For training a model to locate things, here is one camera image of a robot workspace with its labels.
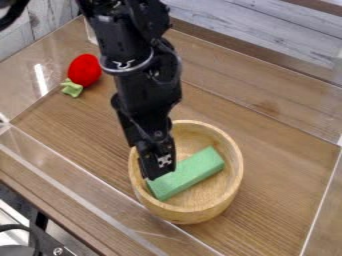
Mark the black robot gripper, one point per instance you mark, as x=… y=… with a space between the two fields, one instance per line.
x=148 y=90

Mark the green rectangular block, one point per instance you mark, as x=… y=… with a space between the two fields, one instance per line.
x=192 y=170

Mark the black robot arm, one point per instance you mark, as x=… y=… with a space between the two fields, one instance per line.
x=128 y=25

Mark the brown wooden bowl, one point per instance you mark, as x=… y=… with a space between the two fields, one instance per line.
x=205 y=199

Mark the red plush strawberry toy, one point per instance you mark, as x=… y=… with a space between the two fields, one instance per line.
x=82 y=74

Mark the black metal table bracket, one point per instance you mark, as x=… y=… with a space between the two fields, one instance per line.
x=49 y=246

